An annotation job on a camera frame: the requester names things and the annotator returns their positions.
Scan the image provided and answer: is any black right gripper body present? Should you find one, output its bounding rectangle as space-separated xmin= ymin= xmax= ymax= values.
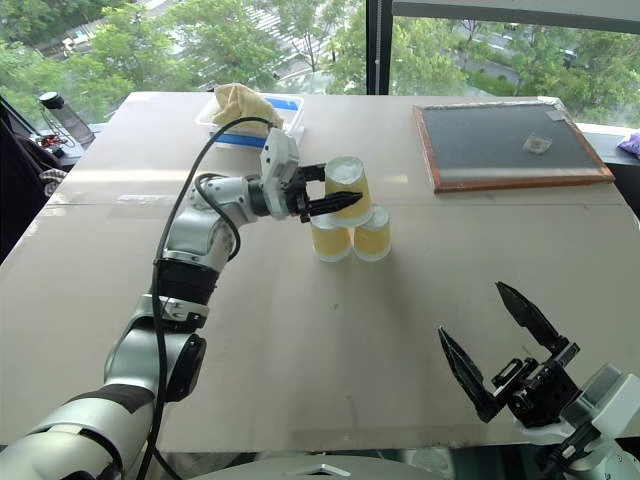
xmin=491 ymin=341 xmax=584 ymax=430

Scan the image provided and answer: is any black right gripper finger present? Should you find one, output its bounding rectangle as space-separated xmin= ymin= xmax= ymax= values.
xmin=438 ymin=326 xmax=506 ymax=424
xmin=494 ymin=280 xmax=570 ymax=358

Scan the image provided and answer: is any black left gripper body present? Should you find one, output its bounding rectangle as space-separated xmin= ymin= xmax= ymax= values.
xmin=282 ymin=168 xmax=313 ymax=225

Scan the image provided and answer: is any yellow paper cup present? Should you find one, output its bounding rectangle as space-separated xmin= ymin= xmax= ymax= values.
xmin=323 ymin=156 xmax=374 ymax=224
xmin=309 ymin=215 xmax=353 ymax=264
xmin=352 ymin=204 xmax=392 ymax=263

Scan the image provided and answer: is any clear plastic container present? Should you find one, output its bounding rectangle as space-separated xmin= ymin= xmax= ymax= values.
xmin=195 ymin=92 xmax=307 ymax=152

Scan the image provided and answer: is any crumpled yellow cloth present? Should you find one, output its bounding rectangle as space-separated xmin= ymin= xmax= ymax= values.
xmin=211 ymin=83 xmax=286 ymax=133

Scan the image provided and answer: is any small clear plastic piece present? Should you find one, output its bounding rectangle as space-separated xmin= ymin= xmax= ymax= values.
xmin=522 ymin=132 xmax=553 ymax=155

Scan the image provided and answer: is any silver robot torso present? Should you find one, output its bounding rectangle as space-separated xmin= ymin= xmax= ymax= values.
xmin=197 ymin=448 xmax=454 ymax=480

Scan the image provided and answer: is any wood framed blackboard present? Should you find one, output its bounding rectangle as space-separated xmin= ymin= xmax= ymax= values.
xmin=412 ymin=98 xmax=617 ymax=196

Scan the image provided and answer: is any purple object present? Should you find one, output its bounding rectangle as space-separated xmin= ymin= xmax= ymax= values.
xmin=616 ymin=131 xmax=640 ymax=161

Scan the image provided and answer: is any clear bottle with black cap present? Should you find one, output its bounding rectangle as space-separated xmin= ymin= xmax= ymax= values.
xmin=38 ymin=91 xmax=97 ymax=147

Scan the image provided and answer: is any dark chair with clutter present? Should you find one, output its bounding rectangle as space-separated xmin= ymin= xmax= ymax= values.
xmin=0 ymin=93 xmax=69 ymax=266

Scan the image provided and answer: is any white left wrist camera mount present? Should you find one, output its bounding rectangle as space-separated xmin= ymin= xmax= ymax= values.
xmin=258 ymin=127 xmax=302 ymax=220

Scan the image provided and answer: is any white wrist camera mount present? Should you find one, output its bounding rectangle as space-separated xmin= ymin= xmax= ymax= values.
xmin=517 ymin=363 xmax=640 ymax=451
xmin=258 ymin=127 xmax=302 ymax=220

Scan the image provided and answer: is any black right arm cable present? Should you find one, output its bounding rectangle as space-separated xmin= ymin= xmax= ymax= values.
xmin=533 ymin=428 xmax=604 ymax=480

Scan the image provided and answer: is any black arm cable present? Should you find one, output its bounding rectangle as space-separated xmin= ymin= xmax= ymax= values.
xmin=533 ymin=428 xmax=604 ymax=480
xmin=133 ymin=116 xmax=286 ymax=480

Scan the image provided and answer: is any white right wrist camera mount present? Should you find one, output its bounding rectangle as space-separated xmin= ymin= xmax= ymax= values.
xmin=517 ymin=363 xmax=640 ymax=451

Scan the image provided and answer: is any dark window frame post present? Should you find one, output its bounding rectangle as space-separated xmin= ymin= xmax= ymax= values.
xmin=366 ymin=0 xmax=395 ymax=96

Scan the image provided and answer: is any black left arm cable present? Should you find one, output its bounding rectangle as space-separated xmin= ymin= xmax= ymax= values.
xmin=133 ymin=116 xmax=286 ymax=480

